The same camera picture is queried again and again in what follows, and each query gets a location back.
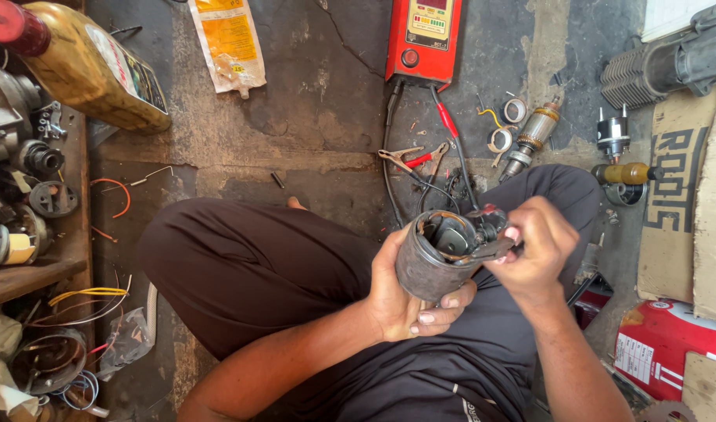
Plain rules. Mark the red battery tester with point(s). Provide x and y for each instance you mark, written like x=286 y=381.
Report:
x=423 y=38

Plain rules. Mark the person's right fingers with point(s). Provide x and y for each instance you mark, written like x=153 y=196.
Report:
x=507 y=246

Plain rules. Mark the red and white canister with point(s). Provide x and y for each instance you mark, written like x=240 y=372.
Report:
x=662 y=346

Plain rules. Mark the white and yellow plastic pouch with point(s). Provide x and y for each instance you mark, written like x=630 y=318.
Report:
x=228 y=44

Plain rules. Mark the yellow oil bottle red cap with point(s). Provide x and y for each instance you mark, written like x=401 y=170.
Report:
x=82 y=61

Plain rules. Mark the wooden shelf with motor parts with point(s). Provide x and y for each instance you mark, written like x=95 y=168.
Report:
x=24 y=176

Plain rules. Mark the person's dark trousers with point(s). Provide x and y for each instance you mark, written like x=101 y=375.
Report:
x=246 y=264

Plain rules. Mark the copper clamp with red grip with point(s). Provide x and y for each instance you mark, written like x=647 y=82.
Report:
x=413 y=158

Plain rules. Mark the round metal end cap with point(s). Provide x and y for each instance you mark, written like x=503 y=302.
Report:
x=625 y=193

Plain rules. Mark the person's left hand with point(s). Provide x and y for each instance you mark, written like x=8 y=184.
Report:
x=396 y=296

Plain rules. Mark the person's dark shirt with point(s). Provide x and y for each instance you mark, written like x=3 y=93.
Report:
x=445 y=375

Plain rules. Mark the brown cardboard with black print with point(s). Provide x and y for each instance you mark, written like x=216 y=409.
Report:
x=686 y=199

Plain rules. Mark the person's right hand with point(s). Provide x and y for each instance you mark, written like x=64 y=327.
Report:
x=536 y=246

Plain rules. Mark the black solenoid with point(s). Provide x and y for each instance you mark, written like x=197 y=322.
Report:
x=612 y=135

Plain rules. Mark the tape roll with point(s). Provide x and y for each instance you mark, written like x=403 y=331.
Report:
x=499 y=140
x=515 y=110

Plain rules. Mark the black clamp with red grip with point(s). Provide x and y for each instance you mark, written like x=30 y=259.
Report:
x=489 y=234

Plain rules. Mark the clear plastic bag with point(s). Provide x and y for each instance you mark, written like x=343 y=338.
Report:
x=126 y=343

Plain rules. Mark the grey finned motor assembly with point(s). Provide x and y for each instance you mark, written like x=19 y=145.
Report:
x=668 y=58

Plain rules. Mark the grey cylindrical starter motor housing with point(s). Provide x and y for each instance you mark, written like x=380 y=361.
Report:
x=437 y=255

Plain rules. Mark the starter motor armature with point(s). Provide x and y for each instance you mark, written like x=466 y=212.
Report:
x=527 y=139

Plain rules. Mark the small black pin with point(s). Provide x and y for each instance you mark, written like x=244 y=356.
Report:
x=277 y=180

